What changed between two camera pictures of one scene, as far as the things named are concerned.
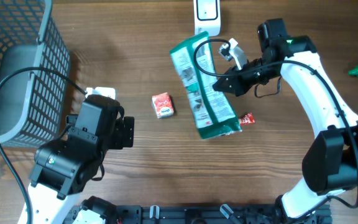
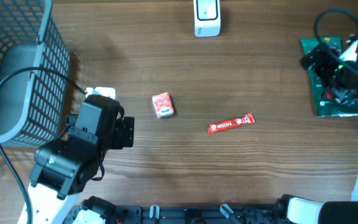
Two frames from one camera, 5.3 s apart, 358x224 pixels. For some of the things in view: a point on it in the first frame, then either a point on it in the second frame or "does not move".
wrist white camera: x=234 y=52 → x=350 y=55
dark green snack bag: x=211 y=109 → x=329 y=100
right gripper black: x=236 y=86 → x=321 y=65
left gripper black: x=123 y=134 does not move
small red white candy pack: x=162 y=104 does not move
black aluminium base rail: x=214 y=214 does not move
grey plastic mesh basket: x=25 y=73 does not move
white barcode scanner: x=207 y=17 does not move
